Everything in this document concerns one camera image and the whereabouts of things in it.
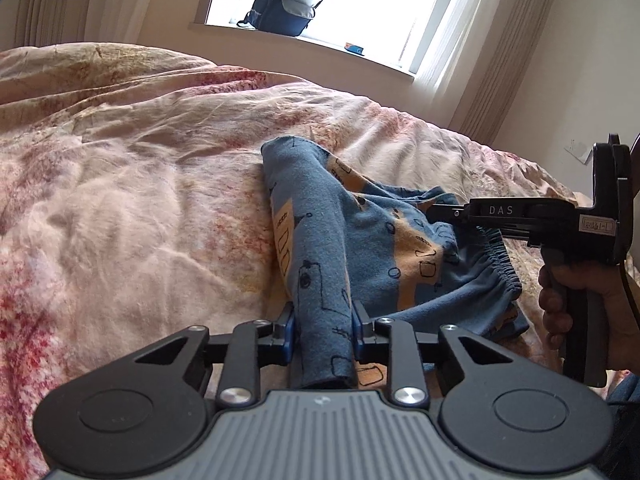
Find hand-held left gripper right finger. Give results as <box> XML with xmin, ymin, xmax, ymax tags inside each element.
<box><xmin>351</xmin><ymin>302</ymin><xmax>517</xmax><ymax>408</ymax></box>

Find pink floral blanket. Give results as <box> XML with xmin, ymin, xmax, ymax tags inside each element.
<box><xmin>0</xmin><ymin>42</ymin><xmax>640</xmax><ymax>468</ymax></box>

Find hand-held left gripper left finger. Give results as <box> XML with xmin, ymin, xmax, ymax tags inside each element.
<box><xmin>132</xmin><ymin>302</ymin><xmax>297</xmax><ymax>407</ymax></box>

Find beige curtain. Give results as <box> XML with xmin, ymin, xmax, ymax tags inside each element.
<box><xmin>414</xmin><ymin>0</ymin><xmax>557</xmax><ymax>142</ymax></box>
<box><xmin>0</xmin><ymin>0</ymin><xmax>143</xmax><ymax>56</ymax></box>

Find dark blue grey backpack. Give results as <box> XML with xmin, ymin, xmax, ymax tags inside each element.
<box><xmin>236</xmin><ymin>0</ymin><xmax>327</xmax><ymax>37</ymax></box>

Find white wall socket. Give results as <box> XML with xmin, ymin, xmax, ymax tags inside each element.
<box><xmin>564</xmin><ymin>139</ymin><xmax>595</xmax><ymax>164</ymax></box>

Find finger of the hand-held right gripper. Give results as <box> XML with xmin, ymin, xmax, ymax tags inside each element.
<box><xmin>430</xmin><ymin>203</ymin><xmax>473</xmax><ymax>225</ymax></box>

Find person's right hand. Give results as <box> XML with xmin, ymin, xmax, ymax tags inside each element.
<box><xmin>537</xmin><ymin>260</ymin><xmax>640</xmax><ymax>373</ymax></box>

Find blue orange patterned pants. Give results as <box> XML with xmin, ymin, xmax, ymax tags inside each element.
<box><xmin>261</xmin><ymin>136</ymin><xmax>531</xmax><ymax>392</ymax></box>

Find window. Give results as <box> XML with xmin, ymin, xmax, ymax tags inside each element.
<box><xmin>192</xmin><ymin>0</ymin><xmax>473</xmax><ymax>79</ymax></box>

